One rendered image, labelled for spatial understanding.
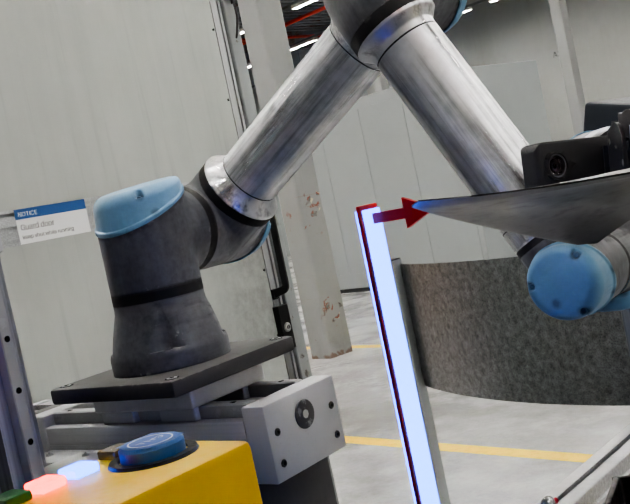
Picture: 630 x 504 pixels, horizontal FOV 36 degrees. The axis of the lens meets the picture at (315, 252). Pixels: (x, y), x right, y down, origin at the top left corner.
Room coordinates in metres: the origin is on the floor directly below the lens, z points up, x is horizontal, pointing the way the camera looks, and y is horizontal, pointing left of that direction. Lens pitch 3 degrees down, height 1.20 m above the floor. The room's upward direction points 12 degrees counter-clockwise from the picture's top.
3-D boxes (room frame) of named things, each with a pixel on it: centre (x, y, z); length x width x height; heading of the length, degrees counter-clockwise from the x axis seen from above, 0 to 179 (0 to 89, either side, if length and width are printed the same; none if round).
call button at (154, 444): (0.58, 0.12, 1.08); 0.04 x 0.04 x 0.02
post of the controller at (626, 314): (1.18, -0.37, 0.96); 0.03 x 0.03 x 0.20; 51
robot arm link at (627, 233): (1.04, -0.31, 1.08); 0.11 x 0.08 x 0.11; 148
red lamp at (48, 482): (0.55, 0.18, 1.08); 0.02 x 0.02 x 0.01; 51
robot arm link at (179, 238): (1.24, 0.20, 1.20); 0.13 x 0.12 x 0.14; 148
